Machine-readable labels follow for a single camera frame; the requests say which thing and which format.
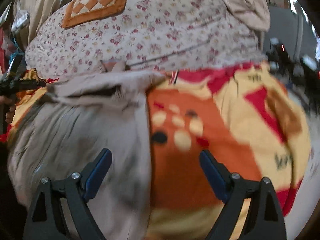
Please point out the orange checkered pillow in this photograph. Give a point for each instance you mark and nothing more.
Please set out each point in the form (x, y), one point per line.
(81, 11)

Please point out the person's left hand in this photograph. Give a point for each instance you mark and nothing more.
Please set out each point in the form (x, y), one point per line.
(9, 109)

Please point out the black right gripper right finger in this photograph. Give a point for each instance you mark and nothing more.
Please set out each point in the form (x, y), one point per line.
(264, 218)

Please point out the orange yellow red blanket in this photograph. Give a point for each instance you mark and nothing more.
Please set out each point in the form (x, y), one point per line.
(245, 118)

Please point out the floral white quilt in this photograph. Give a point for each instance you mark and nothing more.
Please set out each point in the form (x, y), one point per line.
(153, 34)

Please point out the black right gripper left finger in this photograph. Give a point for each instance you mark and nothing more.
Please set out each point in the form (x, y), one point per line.
(45, 219)

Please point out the beige zip jacket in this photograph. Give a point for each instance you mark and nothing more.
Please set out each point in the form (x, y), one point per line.
(68, 126)

